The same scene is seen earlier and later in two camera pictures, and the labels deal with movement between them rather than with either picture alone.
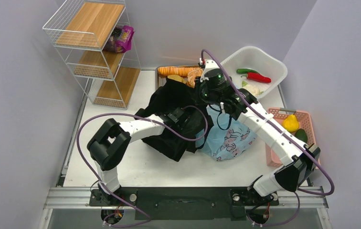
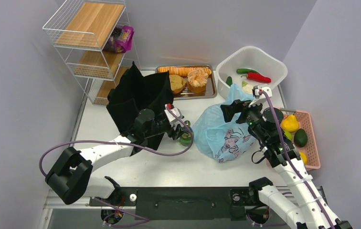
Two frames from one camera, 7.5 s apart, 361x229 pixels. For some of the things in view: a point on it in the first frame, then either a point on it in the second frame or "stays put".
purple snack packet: (120, 41) stays put
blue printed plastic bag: (227, 138) stays put
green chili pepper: (246, 70) stays put
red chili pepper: (257, 77) stays put
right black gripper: (201, 85) → (238, 106)
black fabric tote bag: (187, 122) → (134, 90)
